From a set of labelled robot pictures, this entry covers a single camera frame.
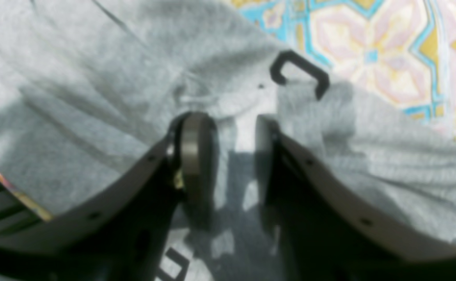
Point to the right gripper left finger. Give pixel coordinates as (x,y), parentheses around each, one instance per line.
(119,234)

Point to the patterned tile tablecloth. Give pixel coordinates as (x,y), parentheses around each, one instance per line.
(402,50)

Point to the grey T-shirt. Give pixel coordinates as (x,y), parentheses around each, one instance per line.
(87,87)

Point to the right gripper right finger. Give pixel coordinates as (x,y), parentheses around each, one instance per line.
(330,233)

